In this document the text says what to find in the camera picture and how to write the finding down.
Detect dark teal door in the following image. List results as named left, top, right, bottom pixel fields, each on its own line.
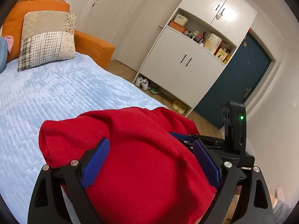
left=194, top=33, right=272, bottom=129

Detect yellow slippers pair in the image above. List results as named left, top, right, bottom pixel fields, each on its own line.
left=172, top=101, right=187, bottom=115

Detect white storage cabinet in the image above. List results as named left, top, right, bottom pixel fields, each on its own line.
left=136, top=0, right=257, bottom=114

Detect light blue bed cover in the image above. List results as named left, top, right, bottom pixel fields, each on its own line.
left=1, top=53, right=161, bottom=223

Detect beige plaid patchwork pillow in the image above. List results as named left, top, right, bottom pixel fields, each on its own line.
left=18, top=11, right=77, bottom=71

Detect white sneakers pair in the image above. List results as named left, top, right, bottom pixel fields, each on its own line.
left=135, top=77, right=149, bottom=91

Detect red pants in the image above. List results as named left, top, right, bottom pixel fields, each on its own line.
left=38, top=107, right=216, bottom=223

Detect pink plush toy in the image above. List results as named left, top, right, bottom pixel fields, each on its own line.
left=4, top=35, right=14, bottom=54

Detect blue ring plush toy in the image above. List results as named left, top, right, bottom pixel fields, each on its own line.
left=0, top=37, right=8, bottom=72

